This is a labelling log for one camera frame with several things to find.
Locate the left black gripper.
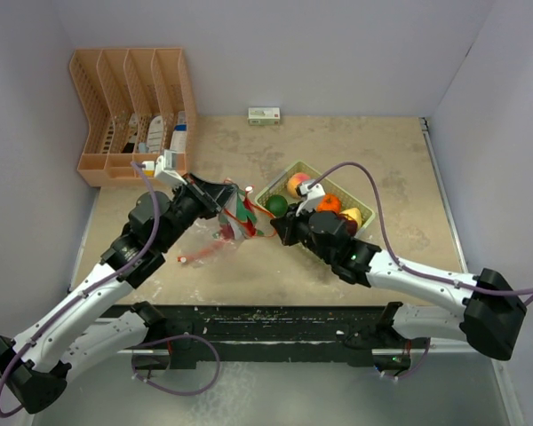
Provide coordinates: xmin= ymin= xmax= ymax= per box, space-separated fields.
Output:
xmin=157 ymin=171 xmax=237 ymax=251

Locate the small orange pumpkin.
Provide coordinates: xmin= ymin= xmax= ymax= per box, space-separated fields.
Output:
xmin=316 ymin=193 xmax=342 ymax=214

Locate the light green plastic basket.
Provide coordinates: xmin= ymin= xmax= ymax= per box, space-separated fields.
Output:
xmin=253 ymin=160 xmax=377 ymax=263

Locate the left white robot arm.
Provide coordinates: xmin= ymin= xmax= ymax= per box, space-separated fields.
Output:
xmin=0 ymin=174 xmax=238 ymax=418

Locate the dark red apple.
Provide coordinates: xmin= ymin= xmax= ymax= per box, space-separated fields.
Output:
xmin=346 ymin=220 xmax=358 ymax=236

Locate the peach fruit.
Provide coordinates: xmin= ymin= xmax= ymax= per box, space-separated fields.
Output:
xmin=286 ymin=172 xmax=311 ymax=199

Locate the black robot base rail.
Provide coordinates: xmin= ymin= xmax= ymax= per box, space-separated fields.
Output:
xmin=132 ymin=303 xmax=427 ymax=370

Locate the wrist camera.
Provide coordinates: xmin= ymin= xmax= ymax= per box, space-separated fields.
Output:
xmin=296 ymin=179 xmax=326 ymax=211
xmin=141 ymin=150 xmax=187 ymax=188

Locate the pink dragon fruit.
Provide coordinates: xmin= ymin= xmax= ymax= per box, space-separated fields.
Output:
xmin=219 ymin=193 xmax=259 ymax=241

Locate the green avocado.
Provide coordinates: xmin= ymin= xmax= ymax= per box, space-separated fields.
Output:
xmin=266 ymin=194 xmax=289 ymax=217

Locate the orange plastic file organizer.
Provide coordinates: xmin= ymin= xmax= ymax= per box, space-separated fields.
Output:
xmin=69 ymin=47 xmax=198 ymax=187

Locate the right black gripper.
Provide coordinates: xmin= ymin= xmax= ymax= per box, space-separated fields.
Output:
xmin=271 ymin=201 xmax=335 ymax=264

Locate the yellow potato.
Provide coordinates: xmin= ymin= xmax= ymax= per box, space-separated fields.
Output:
xmin=339 ymin=208 xmax=363 ymax=228

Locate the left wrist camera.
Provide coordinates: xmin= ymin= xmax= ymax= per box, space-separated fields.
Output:
xmin=141 ymin=150 xmax=187 ymax=188

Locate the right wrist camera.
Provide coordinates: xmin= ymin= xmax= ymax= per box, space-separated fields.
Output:
xmin=296 ymin=179 xmax=326 ymax=211

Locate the small green white box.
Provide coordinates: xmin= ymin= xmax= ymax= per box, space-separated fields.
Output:
xmin=247 ymin=106 xmax=281 ymax=126

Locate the clear zip top bag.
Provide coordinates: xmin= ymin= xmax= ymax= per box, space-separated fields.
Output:
xmin=177 ymin=178 xmax=275 ymax=266

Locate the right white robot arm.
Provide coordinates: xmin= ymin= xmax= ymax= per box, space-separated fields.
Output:
xmin=270 ymin=204 xmax=527 ymax=361

